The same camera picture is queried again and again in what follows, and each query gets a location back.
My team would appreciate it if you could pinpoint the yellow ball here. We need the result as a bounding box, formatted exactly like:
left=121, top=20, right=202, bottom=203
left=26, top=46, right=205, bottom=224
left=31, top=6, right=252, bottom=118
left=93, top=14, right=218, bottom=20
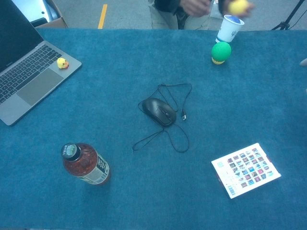
left=228, top=0, right=249, bottom=17

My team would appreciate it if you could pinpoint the black mouse cable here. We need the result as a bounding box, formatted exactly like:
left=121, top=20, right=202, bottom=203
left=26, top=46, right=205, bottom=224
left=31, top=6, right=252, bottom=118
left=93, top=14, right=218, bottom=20
left=132, top=83, right=193, bottom=153

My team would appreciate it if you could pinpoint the cardboard box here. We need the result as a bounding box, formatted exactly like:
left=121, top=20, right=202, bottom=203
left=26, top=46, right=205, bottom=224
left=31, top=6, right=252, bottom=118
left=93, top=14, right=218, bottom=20
left=12, top=0, right=69, bottom=29

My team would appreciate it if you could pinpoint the green ball toy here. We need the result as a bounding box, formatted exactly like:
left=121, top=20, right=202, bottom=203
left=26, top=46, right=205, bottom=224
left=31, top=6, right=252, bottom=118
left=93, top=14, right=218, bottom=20
left=211, top=41, right=232, bottom=66

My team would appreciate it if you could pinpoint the silver open laptop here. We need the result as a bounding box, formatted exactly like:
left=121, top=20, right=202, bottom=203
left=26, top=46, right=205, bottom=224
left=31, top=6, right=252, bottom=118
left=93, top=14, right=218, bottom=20
left=0, top=0, right=83, bottom=127

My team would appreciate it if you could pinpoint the blue table cloth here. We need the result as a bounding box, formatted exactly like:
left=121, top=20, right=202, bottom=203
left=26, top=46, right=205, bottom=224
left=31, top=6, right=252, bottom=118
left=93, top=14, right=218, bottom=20
left=0, top=28, right=307, bottom=230

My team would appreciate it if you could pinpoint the person right hand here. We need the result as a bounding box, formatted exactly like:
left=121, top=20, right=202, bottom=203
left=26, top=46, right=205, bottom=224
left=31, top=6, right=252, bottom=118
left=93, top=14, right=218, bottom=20
left=180, top=0, right=213, bottom=17

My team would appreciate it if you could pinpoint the white picture card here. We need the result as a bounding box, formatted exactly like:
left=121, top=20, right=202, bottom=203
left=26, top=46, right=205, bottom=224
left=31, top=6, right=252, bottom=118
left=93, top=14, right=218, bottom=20
left=211, top=143, right=282, bottom=199

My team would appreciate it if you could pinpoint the white paper cup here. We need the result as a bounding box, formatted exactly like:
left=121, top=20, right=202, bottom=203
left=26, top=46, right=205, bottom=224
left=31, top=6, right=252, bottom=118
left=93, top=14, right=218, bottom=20
left=215, top=14, right=245, bottom=44

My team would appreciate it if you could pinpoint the black computer mouse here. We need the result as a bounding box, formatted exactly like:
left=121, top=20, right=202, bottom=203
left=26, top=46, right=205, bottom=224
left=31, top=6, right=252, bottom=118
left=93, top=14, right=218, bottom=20
left=142, top=97, right=177, bottom=127

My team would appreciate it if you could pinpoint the yellow rubber duck toy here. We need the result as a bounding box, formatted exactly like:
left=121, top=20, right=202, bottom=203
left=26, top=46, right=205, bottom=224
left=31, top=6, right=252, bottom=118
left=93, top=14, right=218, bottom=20
left=57, top=57, right=70, bottom=70

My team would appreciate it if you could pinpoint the person in dark jacket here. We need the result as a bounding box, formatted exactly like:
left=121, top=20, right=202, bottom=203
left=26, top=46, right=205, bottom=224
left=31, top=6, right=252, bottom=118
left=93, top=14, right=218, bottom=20
left=148, top=0, right=228, bottom=30

